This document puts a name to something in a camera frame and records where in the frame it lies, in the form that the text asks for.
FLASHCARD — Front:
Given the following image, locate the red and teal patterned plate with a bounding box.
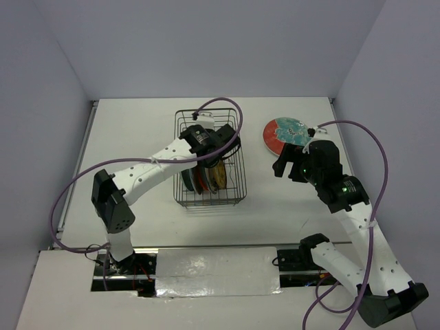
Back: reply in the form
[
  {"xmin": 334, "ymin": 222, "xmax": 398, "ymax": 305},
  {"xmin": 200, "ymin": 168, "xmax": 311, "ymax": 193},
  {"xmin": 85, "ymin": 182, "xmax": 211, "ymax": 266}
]
[{"xmin": 263, "ymin": 117, "xmax": 311, "ymax": 156}]

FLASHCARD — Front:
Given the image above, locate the dark teal blossom plate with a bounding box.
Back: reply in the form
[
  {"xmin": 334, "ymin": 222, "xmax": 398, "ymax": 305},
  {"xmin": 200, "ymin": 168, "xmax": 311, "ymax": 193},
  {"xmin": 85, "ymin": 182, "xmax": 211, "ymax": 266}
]
[{"xmin": 188, "ymin": 168, "xmax": 202, "ymax": 195}]

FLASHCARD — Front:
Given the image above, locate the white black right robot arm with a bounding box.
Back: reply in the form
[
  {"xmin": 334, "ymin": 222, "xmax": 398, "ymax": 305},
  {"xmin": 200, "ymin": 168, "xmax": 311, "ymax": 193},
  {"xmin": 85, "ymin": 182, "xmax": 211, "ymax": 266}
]
[{"xmin": 272, "ymin": 140, "xmax": 429, "ymax": 328}]

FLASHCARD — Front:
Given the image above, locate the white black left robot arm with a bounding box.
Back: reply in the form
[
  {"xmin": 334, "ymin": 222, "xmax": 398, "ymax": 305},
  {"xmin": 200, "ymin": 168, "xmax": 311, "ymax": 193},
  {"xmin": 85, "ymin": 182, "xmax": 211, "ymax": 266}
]
[{"xmin": 91, "ymin": 124, "xmax": 241, "ymax": 274}]

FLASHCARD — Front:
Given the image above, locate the yellow rimmed patterned plate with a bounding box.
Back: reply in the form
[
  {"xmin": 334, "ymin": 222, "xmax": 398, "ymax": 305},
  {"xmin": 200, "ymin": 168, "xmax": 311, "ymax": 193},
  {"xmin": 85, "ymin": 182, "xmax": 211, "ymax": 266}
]
[{"xmin": 210, "ymin": 160, "xmax": 227, "ymax": 190}]

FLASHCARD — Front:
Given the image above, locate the blue floral white plate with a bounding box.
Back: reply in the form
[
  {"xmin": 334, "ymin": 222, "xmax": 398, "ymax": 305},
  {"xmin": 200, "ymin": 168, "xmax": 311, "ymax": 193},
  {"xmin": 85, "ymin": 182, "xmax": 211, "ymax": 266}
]
[{"xmin": 202, "ymin": 168, "xmax": 219, "ymax": 195}]

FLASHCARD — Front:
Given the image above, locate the orange red plate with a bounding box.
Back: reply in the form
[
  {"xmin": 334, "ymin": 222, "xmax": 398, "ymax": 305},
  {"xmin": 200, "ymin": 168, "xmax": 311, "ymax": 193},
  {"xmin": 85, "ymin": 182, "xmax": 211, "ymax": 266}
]
[{"xmin": 195, "ymin": 167, "xmax": 209, "ymax": 191}]

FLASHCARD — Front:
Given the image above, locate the light green small plate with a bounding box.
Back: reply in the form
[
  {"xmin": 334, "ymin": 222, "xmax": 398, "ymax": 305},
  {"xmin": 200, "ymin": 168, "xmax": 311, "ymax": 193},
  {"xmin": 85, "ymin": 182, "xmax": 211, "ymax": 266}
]
[{"xmin": 180, "ymin": 169, "xmax": 194, "ymax": 192}]

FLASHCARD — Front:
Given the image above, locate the silver foil tape panel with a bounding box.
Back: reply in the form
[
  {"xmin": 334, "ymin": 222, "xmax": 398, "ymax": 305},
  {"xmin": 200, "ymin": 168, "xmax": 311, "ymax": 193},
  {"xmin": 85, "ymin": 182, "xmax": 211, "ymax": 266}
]
[{"xmin": 155, "ymin": 247, "xmax": 281, "ymax": 298}]

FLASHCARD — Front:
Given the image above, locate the grey wire dish rack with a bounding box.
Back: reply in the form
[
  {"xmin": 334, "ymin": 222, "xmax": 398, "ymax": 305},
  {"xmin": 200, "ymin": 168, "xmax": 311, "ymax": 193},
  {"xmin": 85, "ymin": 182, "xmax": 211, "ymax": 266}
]
[{"xmin": 173, "ymin": 108, "xmax": 247, "ymax": 208}]

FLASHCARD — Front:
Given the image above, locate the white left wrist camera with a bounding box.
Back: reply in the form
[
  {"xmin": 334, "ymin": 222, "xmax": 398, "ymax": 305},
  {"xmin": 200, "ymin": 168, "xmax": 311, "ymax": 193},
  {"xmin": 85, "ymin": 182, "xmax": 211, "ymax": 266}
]
[{"xmin": 192, "ymin": 111, "xmax": 215, "ymax": 130}]

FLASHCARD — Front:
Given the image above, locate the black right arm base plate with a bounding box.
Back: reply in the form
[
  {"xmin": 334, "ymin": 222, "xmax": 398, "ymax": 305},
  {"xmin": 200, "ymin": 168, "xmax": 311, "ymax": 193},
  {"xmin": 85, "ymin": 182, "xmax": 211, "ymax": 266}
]
[{"xmin": 276, "ymin": 249, "xmax": 307, "ymax": 272}]

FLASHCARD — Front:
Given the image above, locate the aluminium table edge rail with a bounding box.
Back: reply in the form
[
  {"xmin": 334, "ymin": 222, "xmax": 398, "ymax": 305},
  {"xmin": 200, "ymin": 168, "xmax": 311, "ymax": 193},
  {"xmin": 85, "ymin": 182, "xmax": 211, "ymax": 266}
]
[{"xmin": 51, "ymin": 100, "xmax": 99, "ymax": 241}]

